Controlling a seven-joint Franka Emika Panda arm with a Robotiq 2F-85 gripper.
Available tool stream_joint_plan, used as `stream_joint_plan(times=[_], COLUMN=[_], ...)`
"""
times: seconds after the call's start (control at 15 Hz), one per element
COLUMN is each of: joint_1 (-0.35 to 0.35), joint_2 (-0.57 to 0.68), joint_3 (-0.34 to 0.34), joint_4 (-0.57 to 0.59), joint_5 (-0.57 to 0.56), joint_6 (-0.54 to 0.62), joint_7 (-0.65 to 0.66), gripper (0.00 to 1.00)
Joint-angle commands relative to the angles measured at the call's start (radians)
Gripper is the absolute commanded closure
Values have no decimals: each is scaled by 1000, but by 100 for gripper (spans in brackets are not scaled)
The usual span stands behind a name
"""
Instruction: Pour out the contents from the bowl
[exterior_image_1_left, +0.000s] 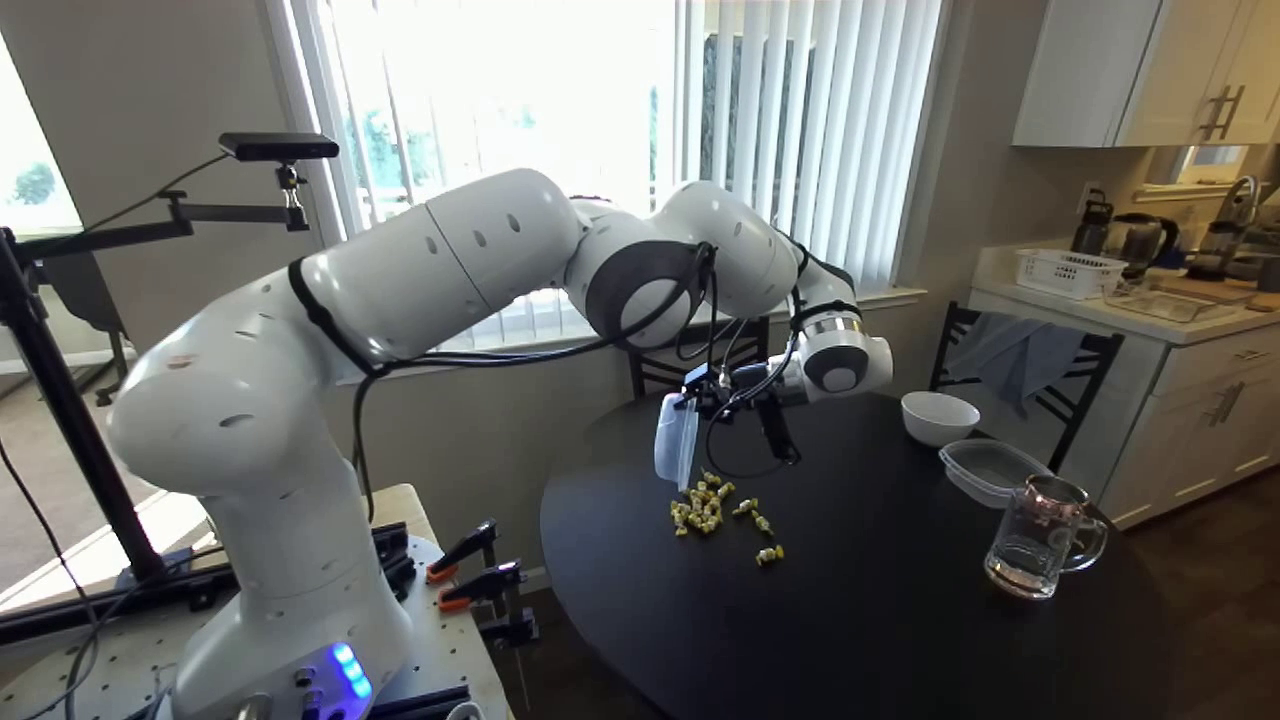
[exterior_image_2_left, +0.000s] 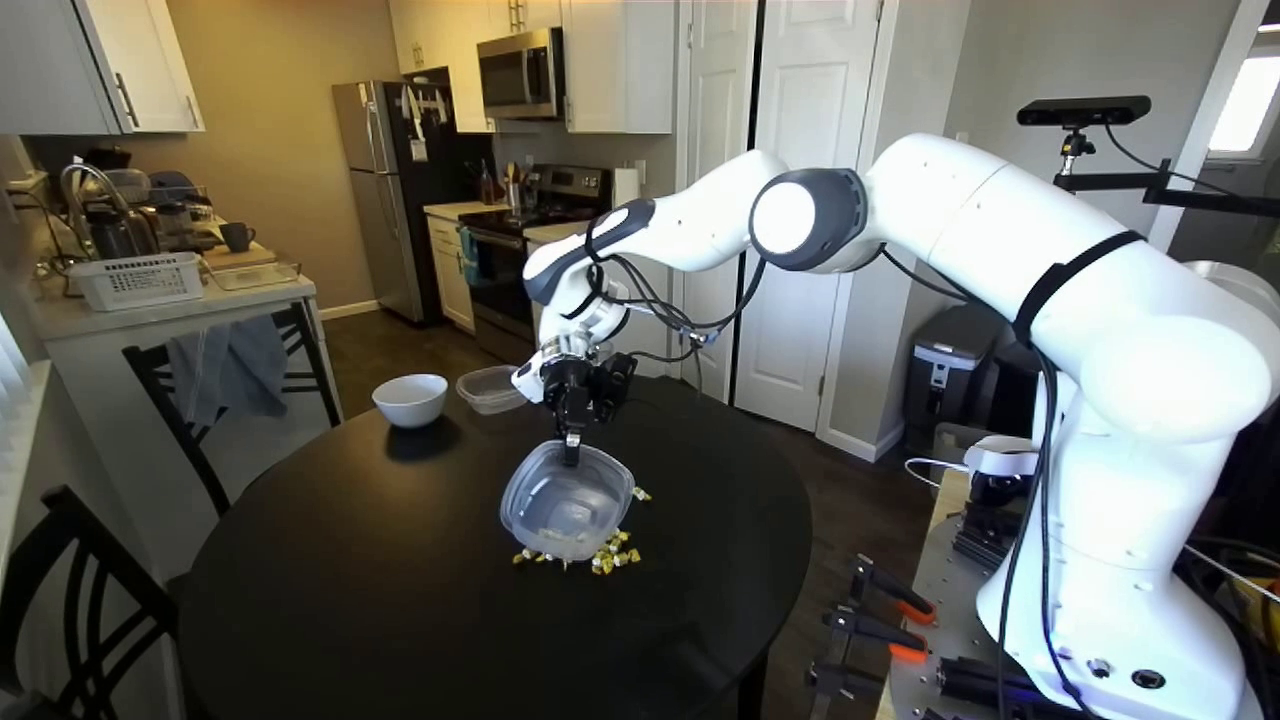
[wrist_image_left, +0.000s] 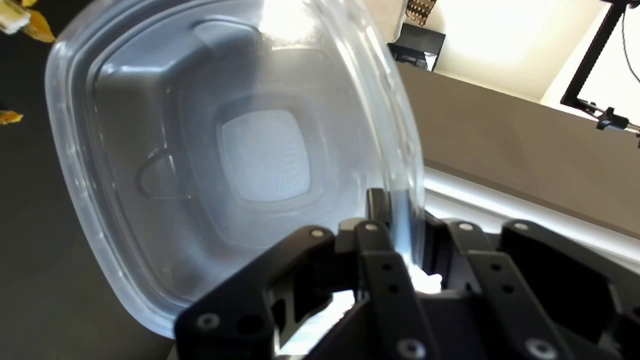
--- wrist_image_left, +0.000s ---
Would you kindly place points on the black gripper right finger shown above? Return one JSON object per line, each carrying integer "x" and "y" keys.
{"x": 560, "y": 301}

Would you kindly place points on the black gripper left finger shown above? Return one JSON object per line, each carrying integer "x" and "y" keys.
{"x": 321, "y": 306}

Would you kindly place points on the clear plastic bowl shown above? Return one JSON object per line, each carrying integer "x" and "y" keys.
{"x": 201, "y": 132}

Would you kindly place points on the yellow food pieces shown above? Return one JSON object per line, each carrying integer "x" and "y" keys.
{"x": 36, "y": 27}

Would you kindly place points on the dark grey trash can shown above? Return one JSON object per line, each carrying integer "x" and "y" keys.
{"x": 416, "y": 47}

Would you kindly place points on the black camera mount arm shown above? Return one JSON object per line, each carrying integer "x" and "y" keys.
{"x": 590, "y": 66}

